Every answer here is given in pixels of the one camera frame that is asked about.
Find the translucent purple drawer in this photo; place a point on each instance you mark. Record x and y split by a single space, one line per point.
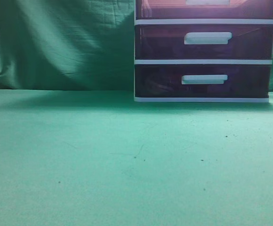
237 81
204 9
204 41

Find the green cloth backdrop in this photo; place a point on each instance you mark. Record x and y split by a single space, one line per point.
67 44

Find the green cloth table cover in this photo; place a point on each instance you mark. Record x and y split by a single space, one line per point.
98 158

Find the white plastic drawer cabinet frame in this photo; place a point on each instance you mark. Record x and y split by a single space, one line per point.
199 79

